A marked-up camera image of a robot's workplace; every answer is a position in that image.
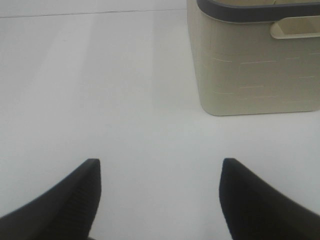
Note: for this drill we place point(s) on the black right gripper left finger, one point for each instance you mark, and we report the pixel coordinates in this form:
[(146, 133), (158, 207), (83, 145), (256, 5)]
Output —
[(64, 212)]

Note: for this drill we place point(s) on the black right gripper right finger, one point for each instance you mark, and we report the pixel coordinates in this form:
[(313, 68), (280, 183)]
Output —
[(254, 210)]

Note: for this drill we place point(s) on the beige basket with grey rim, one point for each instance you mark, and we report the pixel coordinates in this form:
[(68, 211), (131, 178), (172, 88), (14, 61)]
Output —
[(256, 56)]

